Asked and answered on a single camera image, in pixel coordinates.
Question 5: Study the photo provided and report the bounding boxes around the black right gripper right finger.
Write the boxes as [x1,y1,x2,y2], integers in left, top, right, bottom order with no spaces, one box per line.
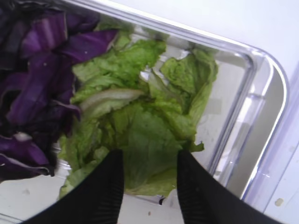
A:
[177,149,299,224]

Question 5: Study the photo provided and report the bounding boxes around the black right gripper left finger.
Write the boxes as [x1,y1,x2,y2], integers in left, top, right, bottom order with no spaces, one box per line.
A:
[26,150,123,224]

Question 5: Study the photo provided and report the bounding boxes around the green lettuce pile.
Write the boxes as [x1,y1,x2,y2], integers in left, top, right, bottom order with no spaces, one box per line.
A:
[59,21,218,197]

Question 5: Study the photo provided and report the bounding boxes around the cream metal tray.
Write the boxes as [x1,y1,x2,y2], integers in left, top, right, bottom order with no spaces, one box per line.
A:
[0,0,288,224]

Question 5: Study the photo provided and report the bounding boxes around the clear plastic salad container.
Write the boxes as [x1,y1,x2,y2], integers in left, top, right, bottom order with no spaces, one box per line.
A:
[0,0,285,224]

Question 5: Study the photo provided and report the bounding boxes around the purple cabbage leaves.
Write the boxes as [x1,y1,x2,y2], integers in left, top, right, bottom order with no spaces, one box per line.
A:
[0,0,119,181]

